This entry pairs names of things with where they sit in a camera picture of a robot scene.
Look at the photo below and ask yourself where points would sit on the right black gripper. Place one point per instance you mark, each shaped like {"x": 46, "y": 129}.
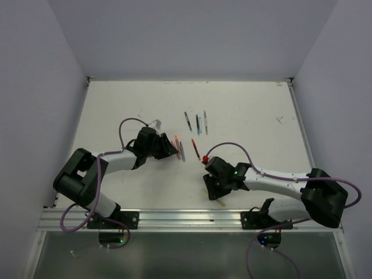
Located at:
{"x": 214, "y": 193}

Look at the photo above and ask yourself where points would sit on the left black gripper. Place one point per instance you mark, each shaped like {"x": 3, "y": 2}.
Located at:
{"x": 167, "y": 149}

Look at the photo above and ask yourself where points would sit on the yellow highlighter pen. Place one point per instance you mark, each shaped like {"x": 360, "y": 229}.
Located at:
{"x": 221, "y": 203}

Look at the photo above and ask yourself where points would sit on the orange highlighter pen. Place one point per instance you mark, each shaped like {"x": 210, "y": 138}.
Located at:
{"x": 178, "y": 147}

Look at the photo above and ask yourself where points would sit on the purple highlighter pen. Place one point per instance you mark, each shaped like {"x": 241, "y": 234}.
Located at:
{"x": 182, "y": 152}

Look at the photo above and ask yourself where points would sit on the red capped pen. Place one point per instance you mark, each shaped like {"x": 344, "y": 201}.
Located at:
{"x": 195, "y": 149}

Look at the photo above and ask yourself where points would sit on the thin green fineliner pen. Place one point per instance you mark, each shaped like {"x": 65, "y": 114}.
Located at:
{"x": 205, "y": 119}

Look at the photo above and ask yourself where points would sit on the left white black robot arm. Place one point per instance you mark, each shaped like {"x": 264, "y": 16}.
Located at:
{"x": 80, "y": 178}

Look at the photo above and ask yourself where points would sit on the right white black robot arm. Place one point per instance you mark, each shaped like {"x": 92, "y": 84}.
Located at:
{"x": 313, "y": 195}

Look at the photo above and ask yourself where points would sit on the blue gel pen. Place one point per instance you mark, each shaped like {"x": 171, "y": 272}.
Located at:
{"x": 198, "y": 124}

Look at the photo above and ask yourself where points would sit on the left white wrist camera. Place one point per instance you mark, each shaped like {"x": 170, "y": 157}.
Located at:
{"x": 156, "y": 125}

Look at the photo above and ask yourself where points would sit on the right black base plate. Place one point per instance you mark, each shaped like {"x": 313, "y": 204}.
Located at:
{"x": 253, "y": 220}

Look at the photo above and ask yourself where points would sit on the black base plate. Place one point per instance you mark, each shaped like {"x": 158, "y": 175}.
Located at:
{"x": 115, "y": 221}
{"x": 253, "y": 220}

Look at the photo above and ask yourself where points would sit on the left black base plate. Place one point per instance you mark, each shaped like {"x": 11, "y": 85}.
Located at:
{"x": 115, "y": 221}

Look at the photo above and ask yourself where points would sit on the aluminium front rail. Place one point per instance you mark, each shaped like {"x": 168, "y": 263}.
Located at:
{"x": 174, "y": 221}

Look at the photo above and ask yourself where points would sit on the aluminium rail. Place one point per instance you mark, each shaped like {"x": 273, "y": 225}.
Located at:
{"x": 301, "y": 124}
{"x": 174, "y": 221}

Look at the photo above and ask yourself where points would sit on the aluminium right side rail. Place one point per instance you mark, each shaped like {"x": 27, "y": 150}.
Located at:
{"x": 301, "y": 124}

